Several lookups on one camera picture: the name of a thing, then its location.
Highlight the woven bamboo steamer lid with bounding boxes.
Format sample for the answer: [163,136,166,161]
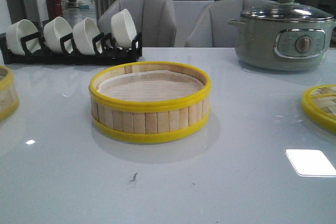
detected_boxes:
[301,84,335,134]

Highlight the white steamer liner cloth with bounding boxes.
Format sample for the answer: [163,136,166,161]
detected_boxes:
[98,70,204,102]

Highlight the bamboo steamer basket yellow rims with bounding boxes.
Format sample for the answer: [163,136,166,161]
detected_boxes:
[89,61,211,144]

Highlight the white bowl right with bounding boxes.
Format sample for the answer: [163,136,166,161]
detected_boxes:
[111,9,137,48]

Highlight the white bowl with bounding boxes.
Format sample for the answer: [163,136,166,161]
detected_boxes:
[44,16,72,54]
[72,17,100,55]
[6,19,38,56]
[111,9,137,48]

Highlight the grey chair right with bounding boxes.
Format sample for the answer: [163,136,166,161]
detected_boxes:
[185,0,273,48]

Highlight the grey chair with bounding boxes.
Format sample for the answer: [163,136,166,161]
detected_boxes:
[97,0,176,47]
[185,0,273,48]

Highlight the grey chair left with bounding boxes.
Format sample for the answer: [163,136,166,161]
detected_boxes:
[97,0,176,47]

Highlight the grey electric cooking pot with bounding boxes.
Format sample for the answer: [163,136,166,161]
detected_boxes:
[228,18,335,71]

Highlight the black bowl rack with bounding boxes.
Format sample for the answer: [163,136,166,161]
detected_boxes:
[1,32,142,66]

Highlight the red bin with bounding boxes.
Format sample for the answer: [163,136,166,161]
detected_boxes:
[46,0,63,20]

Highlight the glass pot lid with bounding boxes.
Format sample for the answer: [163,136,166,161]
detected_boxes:
[241,0,334,22]

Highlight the white bowl far left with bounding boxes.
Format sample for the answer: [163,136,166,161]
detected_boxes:
[6,19,38,56]

